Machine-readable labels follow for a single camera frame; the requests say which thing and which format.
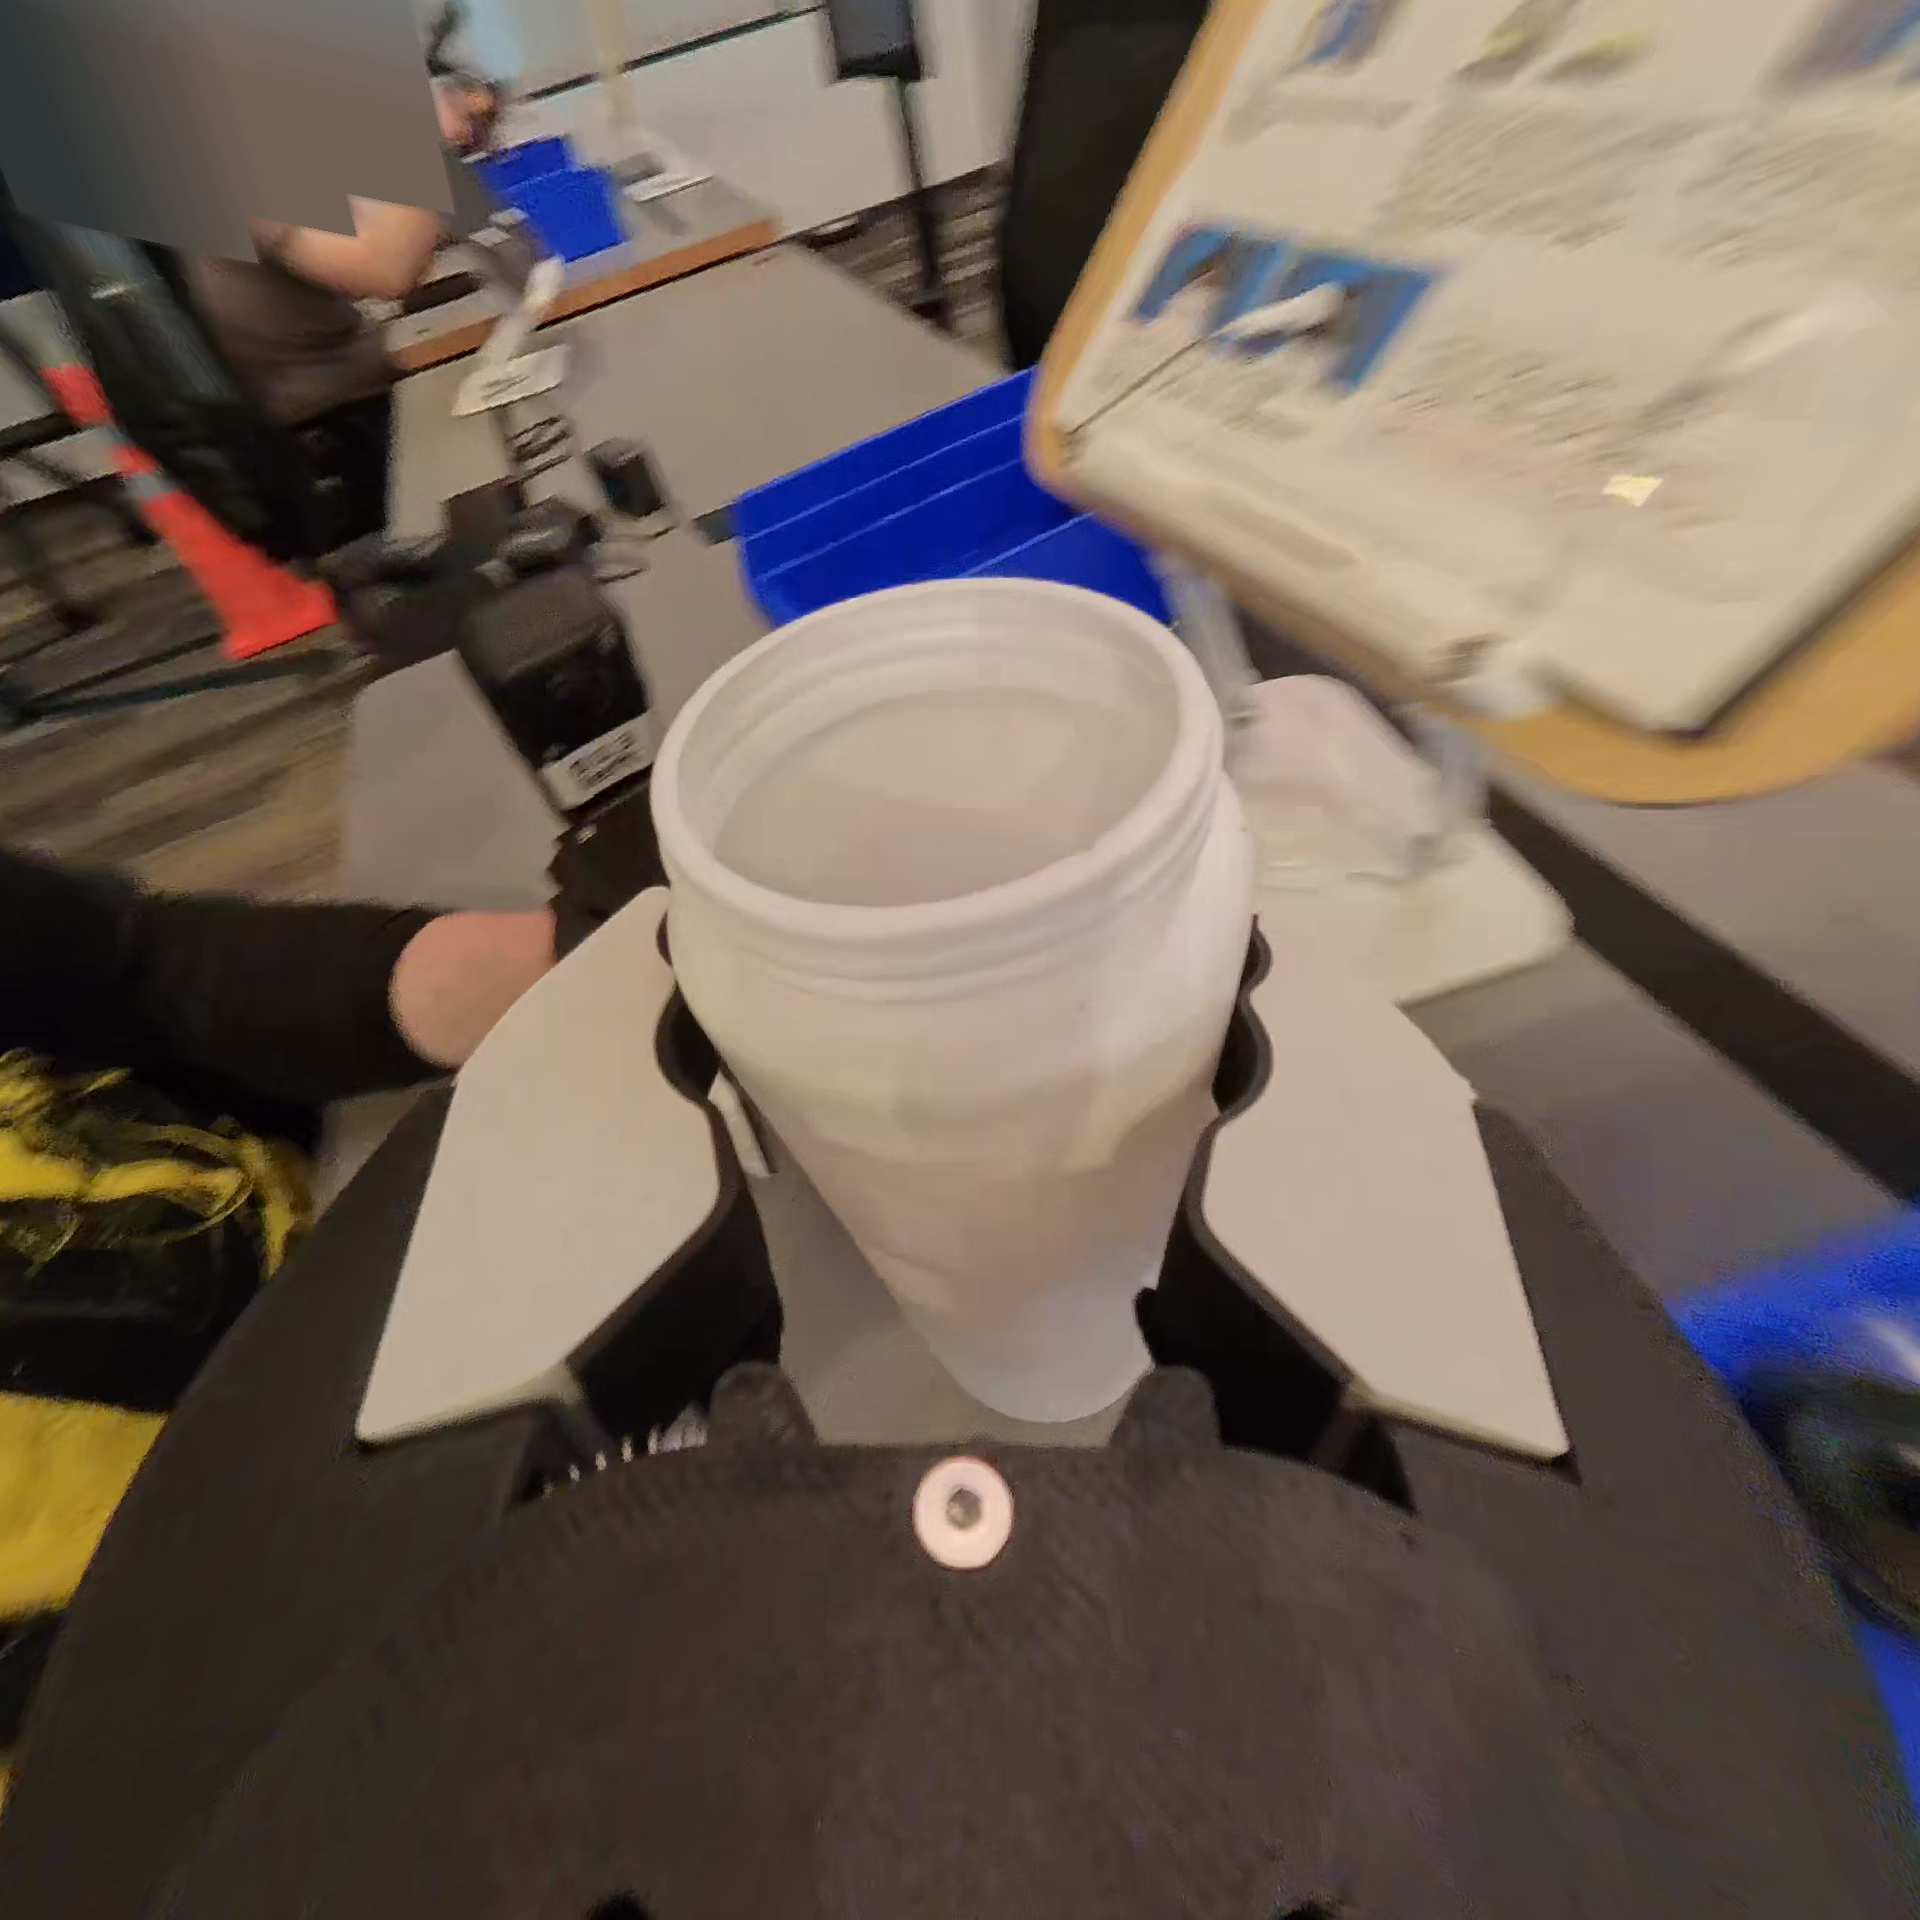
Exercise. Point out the small blue bin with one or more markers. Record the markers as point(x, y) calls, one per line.
point(525, 164)
point(579, 218)

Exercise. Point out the yellow black printed clothing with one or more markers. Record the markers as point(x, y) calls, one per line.
point(105, 1202)

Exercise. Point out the white plastic bottle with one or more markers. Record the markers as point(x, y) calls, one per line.
point(960, 1079)

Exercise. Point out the dark upright object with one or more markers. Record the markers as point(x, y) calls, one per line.
point(1096, 182)

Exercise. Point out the tan clipboard with printed sheet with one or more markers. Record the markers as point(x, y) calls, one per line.
point(1500, 375)

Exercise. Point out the person's left forearm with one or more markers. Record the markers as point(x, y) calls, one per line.
point(182, 975)

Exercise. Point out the white rounded mat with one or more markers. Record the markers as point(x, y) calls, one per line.
point(1471, 931)

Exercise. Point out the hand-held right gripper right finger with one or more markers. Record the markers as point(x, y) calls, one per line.
point(1381, 1230)

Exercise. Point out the black speaker on stand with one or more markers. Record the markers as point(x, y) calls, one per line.
point(873, 38)

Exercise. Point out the small black device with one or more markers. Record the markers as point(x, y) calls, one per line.
point(630, 484)

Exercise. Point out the black equipment pile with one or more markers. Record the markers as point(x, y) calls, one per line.
point(452, 570)

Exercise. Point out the person's left hand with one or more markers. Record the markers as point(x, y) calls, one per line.
point(475, 983)

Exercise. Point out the dark round object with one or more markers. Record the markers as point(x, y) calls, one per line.
point(1845, 1471)

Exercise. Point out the orange traffic cone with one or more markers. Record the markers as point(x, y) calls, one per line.
point(225, 570)

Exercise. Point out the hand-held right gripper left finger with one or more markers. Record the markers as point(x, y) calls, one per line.
point(556, 1215)

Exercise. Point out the wood-edged office table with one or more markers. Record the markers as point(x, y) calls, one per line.
point(646, 263)

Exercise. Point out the white paper sheet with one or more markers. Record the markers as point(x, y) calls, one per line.
point(510, 382)

